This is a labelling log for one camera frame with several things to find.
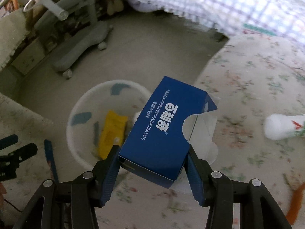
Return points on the blue strip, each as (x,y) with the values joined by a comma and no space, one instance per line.
(50,155)

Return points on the grey swivel chair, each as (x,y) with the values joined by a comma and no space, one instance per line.
(78,50)

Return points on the beige desk cabinet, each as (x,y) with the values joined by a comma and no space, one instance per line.
(28,57)

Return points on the yellow plastic bag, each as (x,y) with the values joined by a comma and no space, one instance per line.
(112,131)

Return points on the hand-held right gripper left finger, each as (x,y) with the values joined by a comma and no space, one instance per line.
(109,179)

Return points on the dark blue cardboard box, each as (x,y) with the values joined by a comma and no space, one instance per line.
(162,128)

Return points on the orange strip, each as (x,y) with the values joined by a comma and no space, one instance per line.
(295,207)

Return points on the translucent white patterned bin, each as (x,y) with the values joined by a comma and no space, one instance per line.
(76,145)

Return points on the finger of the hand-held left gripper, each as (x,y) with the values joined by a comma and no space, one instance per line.
(25,151)
(9,140)

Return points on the white bottle red green label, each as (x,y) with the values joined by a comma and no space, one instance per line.
(278,126)

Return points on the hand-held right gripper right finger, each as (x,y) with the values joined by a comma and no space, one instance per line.
(195,179)

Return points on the cream fringed cloth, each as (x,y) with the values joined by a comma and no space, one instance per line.
(9,38)

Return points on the purple plaid quilt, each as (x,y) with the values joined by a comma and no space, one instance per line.
(214,2)

